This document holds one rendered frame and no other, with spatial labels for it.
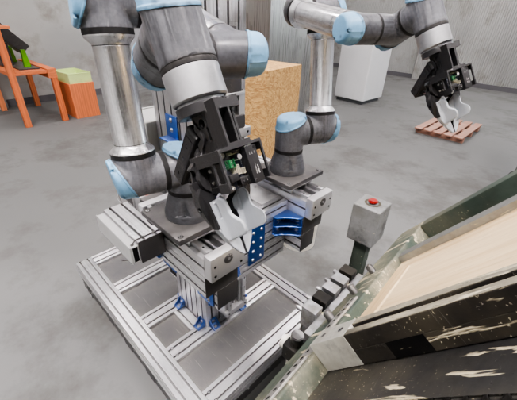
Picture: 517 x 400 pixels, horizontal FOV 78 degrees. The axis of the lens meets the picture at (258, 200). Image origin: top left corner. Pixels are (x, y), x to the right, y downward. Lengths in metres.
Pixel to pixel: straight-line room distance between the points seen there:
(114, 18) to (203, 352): 1.39
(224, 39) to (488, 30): 10.66
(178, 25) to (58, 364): 1.92
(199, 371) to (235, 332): 0.26
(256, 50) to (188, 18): 0.18
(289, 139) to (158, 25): 0.89
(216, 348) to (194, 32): 1.48
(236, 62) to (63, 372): 1.83
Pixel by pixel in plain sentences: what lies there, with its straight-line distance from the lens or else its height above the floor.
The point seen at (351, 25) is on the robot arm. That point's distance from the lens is 0.92.
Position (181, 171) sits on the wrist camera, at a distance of 0.50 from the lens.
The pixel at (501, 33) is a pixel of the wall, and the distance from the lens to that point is 11.04.
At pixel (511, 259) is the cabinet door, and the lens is 0.78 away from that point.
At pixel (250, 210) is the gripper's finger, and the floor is 1.37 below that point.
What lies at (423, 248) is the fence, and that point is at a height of 0.98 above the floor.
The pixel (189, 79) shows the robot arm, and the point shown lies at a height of 1.54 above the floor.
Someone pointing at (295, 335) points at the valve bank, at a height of 0.79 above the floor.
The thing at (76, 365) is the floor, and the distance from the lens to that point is 2.09.
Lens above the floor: 1.61
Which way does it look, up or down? 31 degrees down
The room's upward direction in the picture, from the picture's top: 2 degrees clockwise
